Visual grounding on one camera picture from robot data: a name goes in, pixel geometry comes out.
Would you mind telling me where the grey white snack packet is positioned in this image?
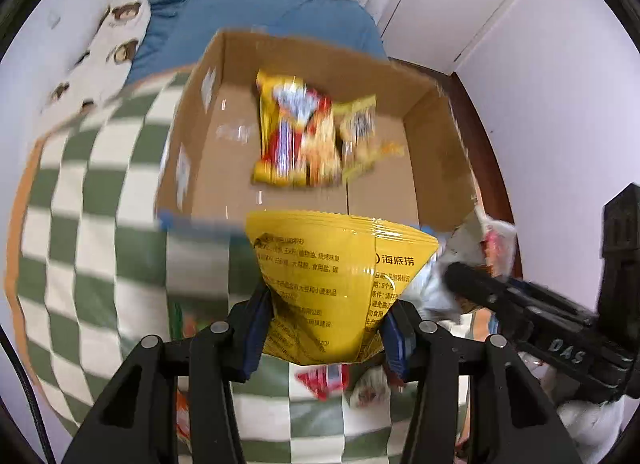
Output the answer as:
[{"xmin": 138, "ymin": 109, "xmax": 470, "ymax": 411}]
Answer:
[{"xmin": 400, "ymin": 208, "xmax": 519, "ymax": 325}]

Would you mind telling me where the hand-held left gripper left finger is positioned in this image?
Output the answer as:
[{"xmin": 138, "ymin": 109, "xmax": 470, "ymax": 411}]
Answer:
[{"xmin": 60, "ymin": 284, "xmax": 273, "ymax": 464}]

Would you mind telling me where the white cloth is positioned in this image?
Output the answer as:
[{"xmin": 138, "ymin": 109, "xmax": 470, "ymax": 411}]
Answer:
[{"xmin": 520, "ymin": 351, "xmax": 626, "ymax": 464}]

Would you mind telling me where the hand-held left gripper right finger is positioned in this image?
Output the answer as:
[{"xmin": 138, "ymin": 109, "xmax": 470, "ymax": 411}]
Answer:
[{"xmin": 382, "ymin": 301, "xmax": 583, "ymax": 464}]

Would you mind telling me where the white bear print pillow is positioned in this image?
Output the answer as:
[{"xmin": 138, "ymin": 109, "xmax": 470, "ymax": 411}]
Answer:
[{"xmin": 35, "ymin": 0, "xmax": 152, "ymax": 137}]

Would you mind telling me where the black cable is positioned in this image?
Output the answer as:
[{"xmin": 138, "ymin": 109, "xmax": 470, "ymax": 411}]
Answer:
[{"xmin": 0, "ymin": 324, "xmax": 56, "ymax": 464}]

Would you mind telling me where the blue bedsheet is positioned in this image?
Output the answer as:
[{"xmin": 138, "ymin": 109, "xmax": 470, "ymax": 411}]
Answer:
[{"xmin": 122, "ymin": 0, "xmax": 391, "ymax": 89}]

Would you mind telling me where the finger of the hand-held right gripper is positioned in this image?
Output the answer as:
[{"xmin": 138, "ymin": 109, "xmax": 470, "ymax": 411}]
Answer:
[{"xmin": 444, "ymin": 262, "xmax": 516, "ymax": 322}]

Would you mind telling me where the cardboard box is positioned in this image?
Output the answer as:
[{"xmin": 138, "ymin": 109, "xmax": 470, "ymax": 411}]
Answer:
[{"xmin": 155, "ymin": 28, "xmax": 481, "ymax": 235}]

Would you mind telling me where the green white checkered blanket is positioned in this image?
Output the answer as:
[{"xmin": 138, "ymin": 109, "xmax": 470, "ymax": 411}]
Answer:
[{"xmin": 5, "ymin": 64, "xmax": 471, "ymax": 464}]

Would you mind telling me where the yellow red noodle packet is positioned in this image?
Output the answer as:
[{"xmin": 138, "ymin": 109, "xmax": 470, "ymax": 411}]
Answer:
[{"xmin": 251, "ymin": 70, "xmax": 351, "ymax": 189}]

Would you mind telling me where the white red snack packet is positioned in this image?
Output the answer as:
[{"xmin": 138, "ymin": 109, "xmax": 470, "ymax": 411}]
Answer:
[{"xmin": 347, "ymin": 368, "xmax": 397, "ymax": 410}]

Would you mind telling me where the yellow snack bag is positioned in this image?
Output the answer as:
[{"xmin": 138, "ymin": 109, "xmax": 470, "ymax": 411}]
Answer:
[{"xmin": 245, "ymin": 210, "xmax": 441, "ymax": 366}]

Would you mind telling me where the white door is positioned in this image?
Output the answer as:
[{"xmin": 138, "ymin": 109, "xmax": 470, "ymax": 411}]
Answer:
[{"xmin": 377, "ymin": 0, "xmax": 546, "ymax": 64}]

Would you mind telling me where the orange snack packet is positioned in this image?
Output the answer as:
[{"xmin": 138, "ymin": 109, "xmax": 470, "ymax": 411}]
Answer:
[{"xmin": 174, "ymin": 388, "xmax": 195, "ymax": 447}]

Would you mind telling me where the beige cartoon snack packet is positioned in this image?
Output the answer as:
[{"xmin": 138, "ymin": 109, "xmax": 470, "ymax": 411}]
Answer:
[{"xmin": 334, "ymin": 94, "xmax": 406, "ymax": 182}]

